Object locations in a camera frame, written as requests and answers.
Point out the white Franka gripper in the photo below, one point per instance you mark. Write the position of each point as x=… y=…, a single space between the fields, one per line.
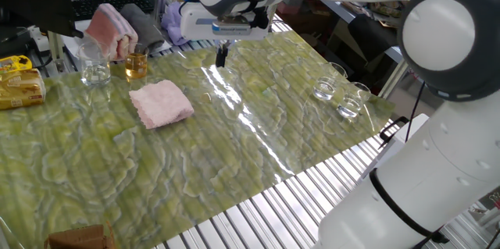
x=195 y=24

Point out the pink cloth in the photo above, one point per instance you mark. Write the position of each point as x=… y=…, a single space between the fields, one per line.
x=160 y=104

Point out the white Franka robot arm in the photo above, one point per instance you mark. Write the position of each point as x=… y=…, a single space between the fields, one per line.
x=449 y=186

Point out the purple cloth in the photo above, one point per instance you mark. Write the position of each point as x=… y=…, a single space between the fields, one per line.
x=172 y=24

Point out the grey rolled towel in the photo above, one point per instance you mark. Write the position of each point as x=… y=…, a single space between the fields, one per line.
x=144 y=26

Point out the glass beaker with amber liquid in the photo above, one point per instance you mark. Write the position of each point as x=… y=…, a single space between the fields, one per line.
x=136 y=65

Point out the small clear glass beaker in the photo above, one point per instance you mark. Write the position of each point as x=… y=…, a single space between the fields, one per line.
x=350 y=104
x=325 y=87

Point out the pink striped towel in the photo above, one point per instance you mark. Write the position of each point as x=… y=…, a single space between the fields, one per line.
x=109 y=30

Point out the black keyboard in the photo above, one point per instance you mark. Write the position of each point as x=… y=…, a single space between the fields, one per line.
x=113 y=4

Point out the glass beaker with water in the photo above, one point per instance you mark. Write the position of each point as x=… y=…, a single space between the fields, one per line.
x=95 y=71

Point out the green marbled table mat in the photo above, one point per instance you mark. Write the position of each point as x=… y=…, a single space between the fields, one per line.
x=156 y=171

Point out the white power strip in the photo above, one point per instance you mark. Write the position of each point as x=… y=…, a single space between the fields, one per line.
x=37 y=36

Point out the yellow packaged box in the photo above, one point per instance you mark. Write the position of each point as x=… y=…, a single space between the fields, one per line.
x=19 y=89

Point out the yellow snack package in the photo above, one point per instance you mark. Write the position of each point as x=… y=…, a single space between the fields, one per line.
x=13 y=63

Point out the brown cardboard box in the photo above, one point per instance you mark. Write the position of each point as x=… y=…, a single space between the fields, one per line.
x=78 y=238

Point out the short aluminium frame post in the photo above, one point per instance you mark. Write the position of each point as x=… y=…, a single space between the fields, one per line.
x=58 y=52

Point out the slanted aluminium frame post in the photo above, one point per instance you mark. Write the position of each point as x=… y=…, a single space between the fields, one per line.
x=394 y=79

